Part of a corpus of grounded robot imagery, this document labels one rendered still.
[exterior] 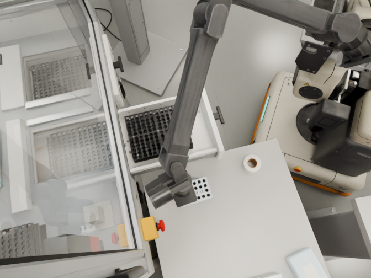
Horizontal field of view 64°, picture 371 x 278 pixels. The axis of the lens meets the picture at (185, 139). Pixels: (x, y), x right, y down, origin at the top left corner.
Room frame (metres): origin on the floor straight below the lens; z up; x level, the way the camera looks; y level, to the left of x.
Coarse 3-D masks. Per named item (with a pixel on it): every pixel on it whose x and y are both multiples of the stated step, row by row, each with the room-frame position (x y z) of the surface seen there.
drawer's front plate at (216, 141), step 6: (204, 90) 0.55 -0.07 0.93; (204, 96) 0.52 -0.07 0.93; (204, 102) 0.50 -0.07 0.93; (204, 108) 0.49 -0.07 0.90; (210, 108) 0.47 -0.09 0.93; (204, 114) 0.48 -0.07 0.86; (210, 114) 0.45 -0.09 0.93; (210, 120) 0.43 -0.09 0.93; (210, 126) 0.41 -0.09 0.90; (216, 126) 0.40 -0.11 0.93; (210, 132) 0.40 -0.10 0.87; (216, 132) 0.38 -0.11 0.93; (216, 138) 0.36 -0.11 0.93; (216, 144) 0.34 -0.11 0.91; (222, 150) 0.31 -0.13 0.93; (216, 156) 0.32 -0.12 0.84
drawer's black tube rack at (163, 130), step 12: (168, 108) 0.49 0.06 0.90; (132, 120) 0.45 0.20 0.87; (144, 120) 0.44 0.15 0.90; (156, 120) 0.44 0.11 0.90; (168, 120) 0.44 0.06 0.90; (132, 132) 0.39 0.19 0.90; (144, 132) 0.40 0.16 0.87; (156, 132) 0.39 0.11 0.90; (132, 144) 0.35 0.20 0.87; (144, 144) 0.36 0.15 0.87; (156, 144) 0.34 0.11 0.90; (132, 156) 0.30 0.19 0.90; (144, 156) 0.31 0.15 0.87; (156, 156) 0.31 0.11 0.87
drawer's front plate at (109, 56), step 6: (102, 36) 0.80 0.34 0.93; (108, 42) 0.78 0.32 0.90; (108, 48) 0.74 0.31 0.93; (108, 54) 0.71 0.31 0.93; (108, 60) 0.68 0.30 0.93; (108, 66) 0.66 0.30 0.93; (114, 72) 0.64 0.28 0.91; (114, 78) 0.60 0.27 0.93; (114, 84) 0.57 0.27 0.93; (114, 90) 0.55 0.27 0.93; (120, 90) 0.60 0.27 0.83; (114, 96) 0.53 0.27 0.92; (120, 96) 0.55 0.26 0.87; (120, 102) 0.53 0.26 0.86
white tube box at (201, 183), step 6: (192, 180) 0.23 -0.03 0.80; (198, 180) 0.23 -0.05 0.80; (204, 180) 0.24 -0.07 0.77; (198, 186) 0.21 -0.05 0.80; (204, 186) 0.21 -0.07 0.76; (204, 192) 0.19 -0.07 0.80; (210, 192) 0.19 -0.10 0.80; (198, 198) 0.17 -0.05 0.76; (204, 198) 0.16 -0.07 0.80; (210, 198) 0.16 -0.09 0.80; (192, 204) 0.15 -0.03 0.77
